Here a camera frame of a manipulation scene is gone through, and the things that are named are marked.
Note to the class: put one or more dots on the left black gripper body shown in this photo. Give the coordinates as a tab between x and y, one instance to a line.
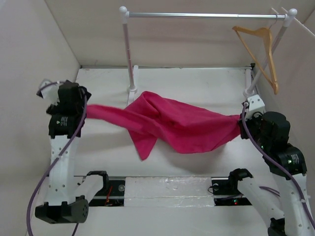
56	107

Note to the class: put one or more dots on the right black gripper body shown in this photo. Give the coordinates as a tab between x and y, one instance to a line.
253	125

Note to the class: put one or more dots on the pink trousers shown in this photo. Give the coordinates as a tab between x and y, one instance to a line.
186	128

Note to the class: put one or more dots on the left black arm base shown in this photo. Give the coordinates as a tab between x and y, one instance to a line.
112	196

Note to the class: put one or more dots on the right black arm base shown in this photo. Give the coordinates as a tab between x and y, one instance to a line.
225	195

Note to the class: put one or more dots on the wooden clothes hanger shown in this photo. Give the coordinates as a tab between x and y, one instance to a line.
266	36

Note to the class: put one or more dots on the white metal clothes rack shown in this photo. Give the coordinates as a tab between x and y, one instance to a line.
133	70

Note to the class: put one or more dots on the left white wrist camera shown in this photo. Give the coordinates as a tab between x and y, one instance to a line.
49	90

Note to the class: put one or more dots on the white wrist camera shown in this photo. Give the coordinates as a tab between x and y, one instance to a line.
254	107
49	90

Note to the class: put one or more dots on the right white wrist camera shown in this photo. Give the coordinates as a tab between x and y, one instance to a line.
254	107

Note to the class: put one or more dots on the aluminium table edge rail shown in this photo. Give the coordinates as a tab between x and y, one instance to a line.
162	67

